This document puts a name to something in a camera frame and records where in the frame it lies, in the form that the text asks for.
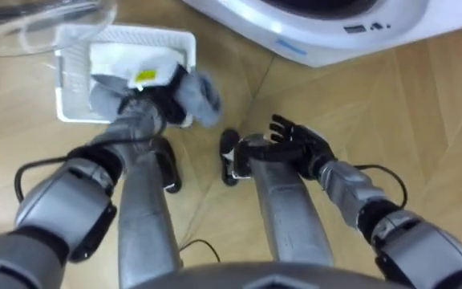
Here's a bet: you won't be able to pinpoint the robot body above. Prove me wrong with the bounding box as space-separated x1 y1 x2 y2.
129 262 416 289

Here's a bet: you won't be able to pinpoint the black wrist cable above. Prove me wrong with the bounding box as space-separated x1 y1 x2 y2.
13 135 164 204
352 163 409 210

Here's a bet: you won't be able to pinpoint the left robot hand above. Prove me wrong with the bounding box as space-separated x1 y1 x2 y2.
128 59 188 125

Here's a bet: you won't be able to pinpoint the black floor cable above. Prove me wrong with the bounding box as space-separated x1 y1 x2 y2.
177 238 221 264

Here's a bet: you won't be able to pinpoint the white stacked washing machine tower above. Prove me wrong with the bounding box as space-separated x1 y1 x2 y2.
181 0 462 68

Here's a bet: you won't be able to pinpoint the grey cloth garment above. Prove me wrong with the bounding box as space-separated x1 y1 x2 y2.
88 71 223 128

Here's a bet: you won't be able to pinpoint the robot legs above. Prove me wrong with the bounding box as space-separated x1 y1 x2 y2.
117 128 335 289

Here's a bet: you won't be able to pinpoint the white cloth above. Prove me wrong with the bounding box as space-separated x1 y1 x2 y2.
89 42 178 81

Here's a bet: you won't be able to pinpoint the white plastic laundry basket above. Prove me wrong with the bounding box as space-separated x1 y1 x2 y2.
54 23 197 128

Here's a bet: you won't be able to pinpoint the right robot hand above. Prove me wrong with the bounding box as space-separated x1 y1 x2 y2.
236 114 337 180

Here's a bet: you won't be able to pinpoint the open round washing machine door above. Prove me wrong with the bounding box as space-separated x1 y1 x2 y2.
0 0 119 58

